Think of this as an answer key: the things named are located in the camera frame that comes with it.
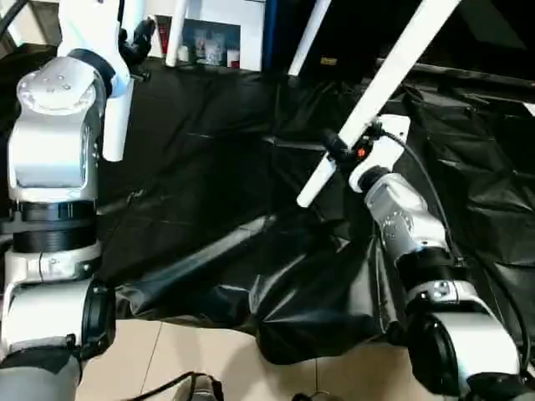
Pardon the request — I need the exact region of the white plastic table leg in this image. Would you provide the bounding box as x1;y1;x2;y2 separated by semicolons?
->
296;0;462;209
288;0;333;78
165;0;191;69
102;65;136;164

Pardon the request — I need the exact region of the red carton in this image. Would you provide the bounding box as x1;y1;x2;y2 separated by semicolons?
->
157;15;172;56

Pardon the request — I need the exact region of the white cabinet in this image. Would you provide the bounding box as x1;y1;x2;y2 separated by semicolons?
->
149;0;268;73

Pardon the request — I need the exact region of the black plastic mat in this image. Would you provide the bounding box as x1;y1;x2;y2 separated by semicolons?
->
0;46;535;367

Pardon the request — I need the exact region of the black cabinet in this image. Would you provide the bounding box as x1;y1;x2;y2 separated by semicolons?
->
264;0;394;80

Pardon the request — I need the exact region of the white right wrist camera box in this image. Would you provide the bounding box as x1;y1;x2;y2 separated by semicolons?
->
347;115;412;191

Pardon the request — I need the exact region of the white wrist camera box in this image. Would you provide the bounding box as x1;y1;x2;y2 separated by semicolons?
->
347;115;412;191
57;0;151;76

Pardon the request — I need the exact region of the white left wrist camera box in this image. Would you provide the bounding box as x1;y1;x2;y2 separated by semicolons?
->
57;0;151;76

